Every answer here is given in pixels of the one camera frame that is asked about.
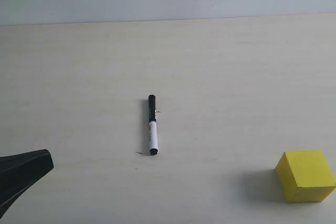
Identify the black and white marker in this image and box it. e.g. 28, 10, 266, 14
148, 94, 159, 156

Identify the yellow foam cube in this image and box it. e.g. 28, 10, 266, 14
275, 151, 335, 203

